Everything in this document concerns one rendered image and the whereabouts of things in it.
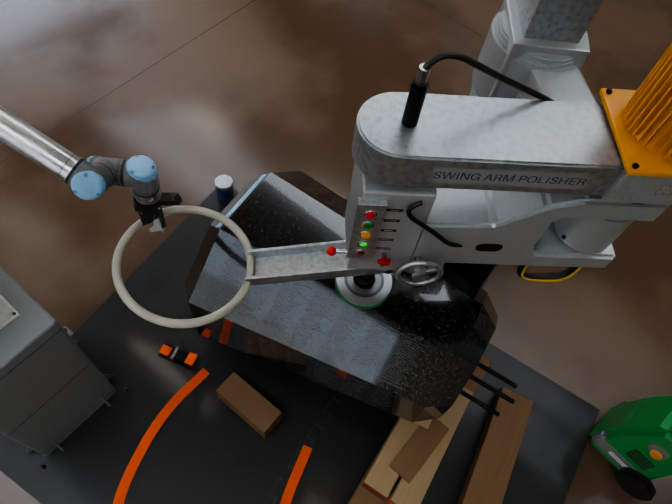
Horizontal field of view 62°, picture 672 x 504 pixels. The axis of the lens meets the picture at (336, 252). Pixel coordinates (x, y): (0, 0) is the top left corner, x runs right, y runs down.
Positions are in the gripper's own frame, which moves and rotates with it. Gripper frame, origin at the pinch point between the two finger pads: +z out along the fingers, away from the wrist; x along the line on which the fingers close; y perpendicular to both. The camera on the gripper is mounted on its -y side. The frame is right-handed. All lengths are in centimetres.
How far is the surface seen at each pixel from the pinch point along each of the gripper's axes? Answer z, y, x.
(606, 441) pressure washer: 63, -142, 158
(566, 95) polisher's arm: -68, -122, 53
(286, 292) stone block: 9, -31, 43
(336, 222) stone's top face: 1, -62, 28
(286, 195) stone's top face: 2, -50, 7
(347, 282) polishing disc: -2, -50, 54
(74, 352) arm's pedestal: 33, 47, 19
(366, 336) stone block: 8, -48, 74
